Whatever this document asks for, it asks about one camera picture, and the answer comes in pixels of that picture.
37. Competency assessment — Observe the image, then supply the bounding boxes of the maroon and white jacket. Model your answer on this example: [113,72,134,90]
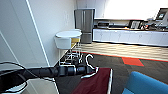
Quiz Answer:
[70,67,114,94]

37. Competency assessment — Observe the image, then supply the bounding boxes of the white wardrobe door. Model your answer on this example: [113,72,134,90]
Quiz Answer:
[0,0,60,94]

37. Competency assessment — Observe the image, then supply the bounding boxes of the white metal rack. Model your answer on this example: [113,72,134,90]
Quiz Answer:
[53,35,74,67]

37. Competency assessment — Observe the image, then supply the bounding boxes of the white round table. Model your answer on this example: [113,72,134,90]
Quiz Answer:
[54,29,83,40]

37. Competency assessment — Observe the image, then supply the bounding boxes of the stainless steel fridge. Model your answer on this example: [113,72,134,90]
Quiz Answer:
[73,8,96,45]

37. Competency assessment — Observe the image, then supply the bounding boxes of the black microwave oven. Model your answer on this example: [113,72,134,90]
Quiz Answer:
[97,20,111,29]

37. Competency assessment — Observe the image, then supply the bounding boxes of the white lower kitchen cabinets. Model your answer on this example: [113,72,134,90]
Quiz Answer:
[92,27,168,48]

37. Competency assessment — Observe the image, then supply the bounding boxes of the grey countertop appliance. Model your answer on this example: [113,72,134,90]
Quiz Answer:
[129,20,141,30]

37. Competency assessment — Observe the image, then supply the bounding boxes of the dark countertop screen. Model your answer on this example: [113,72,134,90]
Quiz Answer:
[154,8,168,23]

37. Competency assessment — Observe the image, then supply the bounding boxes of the yellow wire-leg bar stool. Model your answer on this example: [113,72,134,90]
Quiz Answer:
[70,36,84,64]

